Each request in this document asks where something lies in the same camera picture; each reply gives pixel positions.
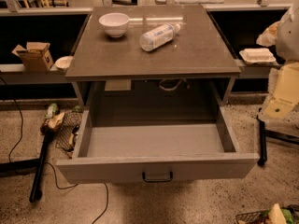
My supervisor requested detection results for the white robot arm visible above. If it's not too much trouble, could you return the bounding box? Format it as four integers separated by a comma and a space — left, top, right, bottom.
256, 2, 299, 120

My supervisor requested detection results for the small white dish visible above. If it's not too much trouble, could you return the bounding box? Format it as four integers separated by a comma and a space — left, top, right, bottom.
55, 56, 73, 71

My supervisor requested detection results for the grey top drawer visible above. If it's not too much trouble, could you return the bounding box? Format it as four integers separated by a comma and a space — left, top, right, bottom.
56, 105, 260, 185

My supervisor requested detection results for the white ceramic bowl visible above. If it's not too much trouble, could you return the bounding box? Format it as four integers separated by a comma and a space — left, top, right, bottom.
99, 12, 130, 38

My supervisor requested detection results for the brown cardboard box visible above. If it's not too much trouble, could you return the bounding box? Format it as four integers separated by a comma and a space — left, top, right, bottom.
12, 42, 53, 72

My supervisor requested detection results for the black floor cable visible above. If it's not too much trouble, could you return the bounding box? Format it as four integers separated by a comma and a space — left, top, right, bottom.
0, 76, 109, 224

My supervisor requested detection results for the black top drawer handle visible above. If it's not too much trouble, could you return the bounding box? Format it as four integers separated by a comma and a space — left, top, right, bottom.
142, 172, 174, 183

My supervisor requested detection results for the black metal leg right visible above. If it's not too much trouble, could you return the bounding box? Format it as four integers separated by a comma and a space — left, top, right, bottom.
256, 117, 267, 167

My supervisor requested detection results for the black wire basket left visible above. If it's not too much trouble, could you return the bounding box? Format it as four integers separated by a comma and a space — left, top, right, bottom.
55, 111, 82, 157

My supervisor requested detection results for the green snack bag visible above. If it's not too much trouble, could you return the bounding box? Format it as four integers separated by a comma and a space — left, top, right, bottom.
45, 103, 59, 119

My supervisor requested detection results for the grey drawer cabinet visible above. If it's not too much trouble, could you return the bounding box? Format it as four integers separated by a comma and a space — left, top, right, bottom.
64, 5, 242, 133

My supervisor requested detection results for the clear plastic bottle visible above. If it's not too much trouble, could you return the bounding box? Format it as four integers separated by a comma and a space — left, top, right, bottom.
139, 23, 180, 52

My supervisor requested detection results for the wire basket bottom right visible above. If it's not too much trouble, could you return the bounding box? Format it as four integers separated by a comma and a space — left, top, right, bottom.
235, 203, 299, 224

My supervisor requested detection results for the black metal leg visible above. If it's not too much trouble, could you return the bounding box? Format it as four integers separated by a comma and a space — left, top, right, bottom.
29, 133, 53, 203
256, 117, 267, 167

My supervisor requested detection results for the white foam takeout container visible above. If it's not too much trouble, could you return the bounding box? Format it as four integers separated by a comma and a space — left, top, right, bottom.
239, 48, 276, 64

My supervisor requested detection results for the black metal leg left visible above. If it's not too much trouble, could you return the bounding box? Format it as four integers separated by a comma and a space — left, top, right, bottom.
29, 133, 53, 203

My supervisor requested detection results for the tan crumpled bag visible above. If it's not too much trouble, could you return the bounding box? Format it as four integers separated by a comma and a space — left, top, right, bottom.
40, 112, 65, 134

